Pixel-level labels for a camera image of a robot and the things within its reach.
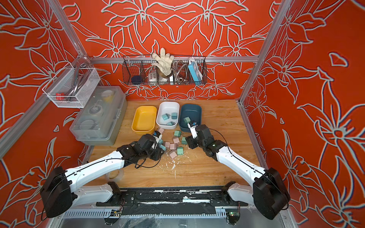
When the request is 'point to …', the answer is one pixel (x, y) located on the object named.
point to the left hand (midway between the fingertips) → (161, 149)
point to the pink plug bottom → (173, 155)
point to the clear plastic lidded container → (100, 114)
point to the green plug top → (177, 133)
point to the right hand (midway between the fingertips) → (186, 136)
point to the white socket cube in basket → (153, 77)
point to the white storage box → (167, 107)
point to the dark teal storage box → (193, 111)
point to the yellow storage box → (144, 119)
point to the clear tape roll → (119, 177)
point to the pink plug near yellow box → (161, 130)
